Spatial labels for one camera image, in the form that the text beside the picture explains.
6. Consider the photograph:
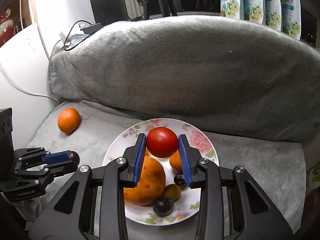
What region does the dark plum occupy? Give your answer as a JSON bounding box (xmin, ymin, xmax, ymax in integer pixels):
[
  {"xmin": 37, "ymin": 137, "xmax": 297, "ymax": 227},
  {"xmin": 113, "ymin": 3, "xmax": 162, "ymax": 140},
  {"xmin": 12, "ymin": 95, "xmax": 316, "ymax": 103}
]
[
  {"xmin": 67, "ymin": 151, "xmax": 81, "ymax": 165},
  {"xmin": 153, "ymin": 197, "xmax": 174, "ymax": 217}
]

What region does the white floral plate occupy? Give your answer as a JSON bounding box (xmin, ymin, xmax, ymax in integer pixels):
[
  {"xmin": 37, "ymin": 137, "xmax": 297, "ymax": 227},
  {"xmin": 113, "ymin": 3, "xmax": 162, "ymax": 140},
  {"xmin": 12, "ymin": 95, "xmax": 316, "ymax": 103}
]
[{"xmin": 102, "ymin": 118, "xmax": 220, "ymax": 226}]

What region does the large orange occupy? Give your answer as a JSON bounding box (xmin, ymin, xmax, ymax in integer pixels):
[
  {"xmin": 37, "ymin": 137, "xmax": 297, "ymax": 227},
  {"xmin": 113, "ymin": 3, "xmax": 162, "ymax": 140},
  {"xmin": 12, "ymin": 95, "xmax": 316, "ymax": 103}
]
[{"xmin": 57, "ymin": 108, "xmax": 82, "ymax": 134}]

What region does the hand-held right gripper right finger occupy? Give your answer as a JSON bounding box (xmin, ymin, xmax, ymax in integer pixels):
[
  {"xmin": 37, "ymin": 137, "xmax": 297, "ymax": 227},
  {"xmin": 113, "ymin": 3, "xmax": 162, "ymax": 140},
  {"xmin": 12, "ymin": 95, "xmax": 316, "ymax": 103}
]
[{"xmin": 178, "ymin": 134, "xmax": 293, "ymax": 240}]

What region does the white cable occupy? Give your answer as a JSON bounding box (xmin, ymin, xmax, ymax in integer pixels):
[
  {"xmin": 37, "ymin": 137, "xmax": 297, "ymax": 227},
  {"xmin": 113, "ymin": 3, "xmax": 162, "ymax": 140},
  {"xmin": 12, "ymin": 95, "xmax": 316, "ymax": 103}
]
[{"xmin": 0, "ymin": 62, "xmax": 60, "ymax": 101}]

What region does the dark monitor screen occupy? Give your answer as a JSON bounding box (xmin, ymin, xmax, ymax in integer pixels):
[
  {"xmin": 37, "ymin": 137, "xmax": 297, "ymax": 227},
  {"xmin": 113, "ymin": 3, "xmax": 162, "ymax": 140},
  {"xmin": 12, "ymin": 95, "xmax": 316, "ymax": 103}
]
[{"xmin": 87, "ymin": 0, "xmax": 126, "ymax": 24}]

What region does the medium round orange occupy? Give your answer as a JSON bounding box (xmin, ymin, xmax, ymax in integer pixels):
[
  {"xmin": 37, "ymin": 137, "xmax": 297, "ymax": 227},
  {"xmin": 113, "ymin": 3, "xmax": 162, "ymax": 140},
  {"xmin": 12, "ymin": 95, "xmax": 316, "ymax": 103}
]
[{"xmin": 124, "ymin": 156, "xmax": 166, "ymax": 206}]

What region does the mandarin with green stem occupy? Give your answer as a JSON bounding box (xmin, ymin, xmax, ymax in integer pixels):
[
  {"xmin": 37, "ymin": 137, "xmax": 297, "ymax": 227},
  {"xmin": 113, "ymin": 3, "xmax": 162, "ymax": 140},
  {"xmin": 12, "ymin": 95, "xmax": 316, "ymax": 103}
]
[{"xmin": 169, "ymin": 155, "xmax": 184, "ymax": 172}]

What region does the brown longan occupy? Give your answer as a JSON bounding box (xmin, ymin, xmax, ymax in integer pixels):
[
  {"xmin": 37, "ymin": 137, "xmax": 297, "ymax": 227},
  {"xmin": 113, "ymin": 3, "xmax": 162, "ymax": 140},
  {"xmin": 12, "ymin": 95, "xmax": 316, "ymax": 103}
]
[{"xmin": 163, "ymin": 184, "xmax": 182, "ymax": 201}]

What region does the grey plush pillow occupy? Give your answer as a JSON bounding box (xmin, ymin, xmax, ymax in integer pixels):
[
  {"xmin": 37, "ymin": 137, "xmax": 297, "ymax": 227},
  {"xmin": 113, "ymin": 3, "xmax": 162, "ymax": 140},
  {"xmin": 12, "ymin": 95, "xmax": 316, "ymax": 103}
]
[{"xmin": 48, "ymin": 15, "xmax": 320, "ymax": 142}]

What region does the red cherry tomato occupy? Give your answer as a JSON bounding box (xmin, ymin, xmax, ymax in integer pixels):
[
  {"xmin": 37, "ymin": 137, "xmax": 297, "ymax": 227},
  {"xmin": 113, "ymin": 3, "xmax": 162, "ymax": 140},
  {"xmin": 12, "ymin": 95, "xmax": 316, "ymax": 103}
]
[{"xmin": 146, "ymin": 127, "xmax": 179, "ymax": 158}]

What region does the red decoration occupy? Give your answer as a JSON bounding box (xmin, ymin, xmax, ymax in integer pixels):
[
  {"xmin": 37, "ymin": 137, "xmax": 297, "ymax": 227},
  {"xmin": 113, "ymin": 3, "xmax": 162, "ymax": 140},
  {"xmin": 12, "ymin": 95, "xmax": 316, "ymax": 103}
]
[{"xmin": 0, "ymin": 2, "xmax": 20, "ymax": 46}]

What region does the black power adapter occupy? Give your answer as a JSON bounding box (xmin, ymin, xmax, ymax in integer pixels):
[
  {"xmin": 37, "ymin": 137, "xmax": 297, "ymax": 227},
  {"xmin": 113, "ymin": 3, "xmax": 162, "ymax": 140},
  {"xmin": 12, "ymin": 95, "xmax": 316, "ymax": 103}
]
[{"xmin": 81, "ymin": 23, "xmax": 103, "ymax": 35}]

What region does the grey plush blanket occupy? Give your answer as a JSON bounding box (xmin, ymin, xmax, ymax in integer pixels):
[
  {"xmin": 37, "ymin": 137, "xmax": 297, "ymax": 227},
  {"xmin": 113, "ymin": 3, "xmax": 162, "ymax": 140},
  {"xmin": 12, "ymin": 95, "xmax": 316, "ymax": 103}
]
[{"xmin": 25, "ymin": 99, "xmax": 308, "ymax": 240}]

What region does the black adapter cable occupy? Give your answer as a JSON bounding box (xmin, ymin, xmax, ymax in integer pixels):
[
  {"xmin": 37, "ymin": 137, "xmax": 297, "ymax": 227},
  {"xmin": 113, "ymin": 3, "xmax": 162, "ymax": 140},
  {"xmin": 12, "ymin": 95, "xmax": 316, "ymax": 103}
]
[{"xmin": 59, "ymin": 20, "xmax": 87, "ymax": 52}]

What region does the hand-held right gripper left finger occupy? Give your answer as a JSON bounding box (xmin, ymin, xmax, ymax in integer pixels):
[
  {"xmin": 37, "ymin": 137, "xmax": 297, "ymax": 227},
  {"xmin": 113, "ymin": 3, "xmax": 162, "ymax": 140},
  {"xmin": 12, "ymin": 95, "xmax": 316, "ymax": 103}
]
[{"xmin": 29, "ymin": 133, "xmax": 147, "ymax": 240}]

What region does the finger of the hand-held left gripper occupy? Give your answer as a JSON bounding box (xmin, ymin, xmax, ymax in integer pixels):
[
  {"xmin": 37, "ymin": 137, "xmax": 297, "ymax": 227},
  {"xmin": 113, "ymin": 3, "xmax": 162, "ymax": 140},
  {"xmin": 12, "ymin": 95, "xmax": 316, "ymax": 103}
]
[
  {"xmin": 14, "ymin": 159, "xmax": 78, "ymax": 181},
  {"xmin": 14, "ymin": 147, "xmax": 72, "ymax": 167}
]

